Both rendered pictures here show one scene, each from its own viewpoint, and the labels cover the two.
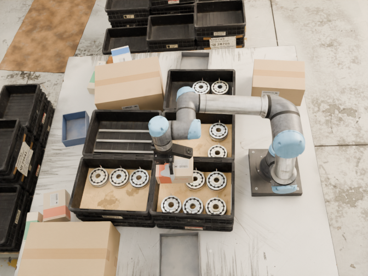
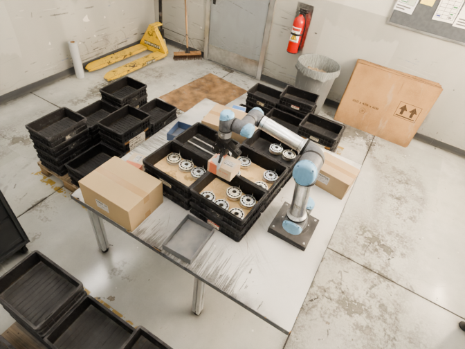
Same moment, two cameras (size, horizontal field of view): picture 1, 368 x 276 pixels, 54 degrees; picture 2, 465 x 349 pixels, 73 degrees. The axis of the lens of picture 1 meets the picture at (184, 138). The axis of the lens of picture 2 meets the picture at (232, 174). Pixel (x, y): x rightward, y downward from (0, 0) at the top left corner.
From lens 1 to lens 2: 0.69 m
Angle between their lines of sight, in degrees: 17
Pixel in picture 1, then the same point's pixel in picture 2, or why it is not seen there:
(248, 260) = (236, 267)
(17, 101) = (157, 111)
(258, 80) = not seen: hidden behind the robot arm
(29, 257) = (99, 172)
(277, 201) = (283, 244)
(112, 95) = (216, 121)
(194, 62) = not seen: hidden behind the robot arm
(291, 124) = (313, 158)
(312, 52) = (380, 196)
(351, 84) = (399, 232)
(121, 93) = not seen: hidden behind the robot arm
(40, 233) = (116, 163)
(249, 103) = (293, 136)
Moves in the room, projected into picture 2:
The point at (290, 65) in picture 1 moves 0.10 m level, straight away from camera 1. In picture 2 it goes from (348, 167) to (355, 162)
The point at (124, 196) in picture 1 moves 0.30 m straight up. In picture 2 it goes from (181, 177) to (181, 142)
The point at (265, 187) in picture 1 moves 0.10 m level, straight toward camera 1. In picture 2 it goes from (280, 229) to (270, 237)
